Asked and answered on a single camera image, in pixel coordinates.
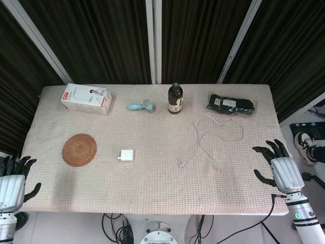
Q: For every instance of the black pleated curtain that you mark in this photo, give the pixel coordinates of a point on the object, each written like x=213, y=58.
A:
x=96, y=40
x=20, y=89
x=287, y=58
x=200, y=40

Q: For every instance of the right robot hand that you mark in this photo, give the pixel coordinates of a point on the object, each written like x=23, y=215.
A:
x=287, y=175

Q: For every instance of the black chair base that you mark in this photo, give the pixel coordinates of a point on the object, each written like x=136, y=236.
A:
x=308, y=176

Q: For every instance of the pink waffle table cloth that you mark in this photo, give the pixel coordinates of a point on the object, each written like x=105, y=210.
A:
x=152, y=178

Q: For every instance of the black trouser leg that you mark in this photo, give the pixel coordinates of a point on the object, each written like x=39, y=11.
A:
x=320, y=153

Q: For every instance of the black screen device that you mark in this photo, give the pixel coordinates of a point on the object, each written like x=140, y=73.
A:
x=308, y=127

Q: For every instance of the teal handheld fan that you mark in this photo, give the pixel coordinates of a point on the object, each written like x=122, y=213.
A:
x=135, y=106

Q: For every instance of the black socks in plastic bag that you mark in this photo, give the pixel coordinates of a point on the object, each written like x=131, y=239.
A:
x=233, y=104

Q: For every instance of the white red product box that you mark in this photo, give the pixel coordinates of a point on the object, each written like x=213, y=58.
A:
x=83, y=97

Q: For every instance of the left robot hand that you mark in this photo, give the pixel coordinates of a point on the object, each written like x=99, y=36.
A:
x=11, y=188

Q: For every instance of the white frame post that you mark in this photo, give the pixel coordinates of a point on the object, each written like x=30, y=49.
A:
x=241, y=38
x=153, y=40
x=38, y=35

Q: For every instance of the round woven rattan coaster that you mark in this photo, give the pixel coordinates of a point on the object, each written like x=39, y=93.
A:
x=80, y=150

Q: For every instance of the brown glass bottle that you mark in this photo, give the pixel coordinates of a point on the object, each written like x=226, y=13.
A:
x=175, y=99

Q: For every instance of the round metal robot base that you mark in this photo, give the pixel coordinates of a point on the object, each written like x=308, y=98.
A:
x=158, y=237

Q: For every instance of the black white sneaker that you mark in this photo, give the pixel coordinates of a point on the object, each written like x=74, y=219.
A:
x=304, y=146

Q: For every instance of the white charger block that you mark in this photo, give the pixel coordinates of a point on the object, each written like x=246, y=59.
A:
x=126, y=155

